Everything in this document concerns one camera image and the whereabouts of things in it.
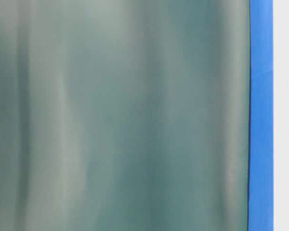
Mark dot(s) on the large white base board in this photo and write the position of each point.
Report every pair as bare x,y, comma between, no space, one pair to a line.
281,114

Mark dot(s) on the green backdrop curtain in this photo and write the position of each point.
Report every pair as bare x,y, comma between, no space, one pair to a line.
124,115

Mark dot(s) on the blue table cloth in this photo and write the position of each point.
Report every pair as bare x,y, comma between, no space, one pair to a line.
261,162

